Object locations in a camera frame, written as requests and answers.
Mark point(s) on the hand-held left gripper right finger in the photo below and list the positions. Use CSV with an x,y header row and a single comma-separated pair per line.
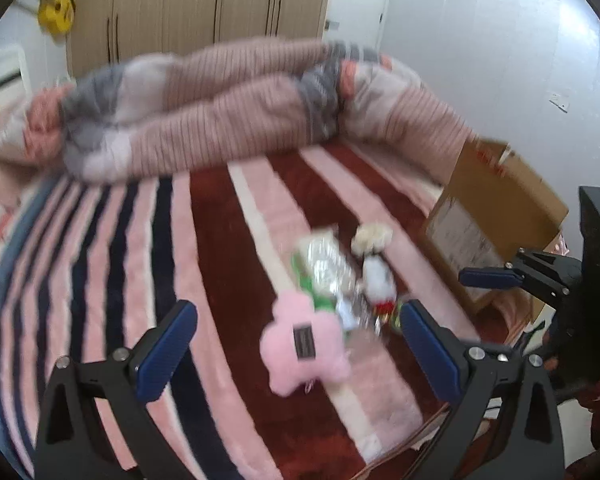
x,y
427,355

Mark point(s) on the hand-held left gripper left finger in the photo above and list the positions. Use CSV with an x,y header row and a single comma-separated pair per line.
x,y
166,355

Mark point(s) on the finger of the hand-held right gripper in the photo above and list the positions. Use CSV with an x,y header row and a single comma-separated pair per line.
x,y
487,277

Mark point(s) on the cardboard box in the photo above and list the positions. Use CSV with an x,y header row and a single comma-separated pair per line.
x,y
490,200

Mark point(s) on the pink plush toy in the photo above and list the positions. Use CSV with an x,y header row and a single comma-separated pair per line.
x,y
300,342

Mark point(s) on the small green packet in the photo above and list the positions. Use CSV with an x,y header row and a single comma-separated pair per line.
x,y
396,317

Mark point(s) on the clear plastic bag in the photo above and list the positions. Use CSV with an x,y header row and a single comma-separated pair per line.
x,y
360,317

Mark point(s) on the white and red plush toy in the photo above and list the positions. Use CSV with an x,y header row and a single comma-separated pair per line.
x,y
378,280

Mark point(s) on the cream fluffy plush toy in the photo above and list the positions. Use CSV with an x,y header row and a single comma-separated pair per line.
x,y
371,238

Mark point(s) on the striped pink and red blanket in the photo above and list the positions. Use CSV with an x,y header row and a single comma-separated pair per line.
x,y
230,240

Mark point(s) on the green and white plastic packet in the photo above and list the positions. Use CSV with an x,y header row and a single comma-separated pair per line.
x,y
320,265

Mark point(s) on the folded pink striped quilt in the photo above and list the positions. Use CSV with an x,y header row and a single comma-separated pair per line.
x,y
215,110

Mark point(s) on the white door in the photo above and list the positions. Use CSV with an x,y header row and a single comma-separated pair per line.
x,y
357,5

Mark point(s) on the wooden wardrobe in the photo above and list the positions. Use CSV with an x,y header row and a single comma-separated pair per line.
x,y
190,5

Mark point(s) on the yellow hanging object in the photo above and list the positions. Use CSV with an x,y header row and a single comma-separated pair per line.
x,y
55,10

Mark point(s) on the white wall socket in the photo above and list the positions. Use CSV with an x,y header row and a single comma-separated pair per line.
x,y
560,101

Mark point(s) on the white wall unit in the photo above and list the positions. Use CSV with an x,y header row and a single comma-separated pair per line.
x,y
0,67

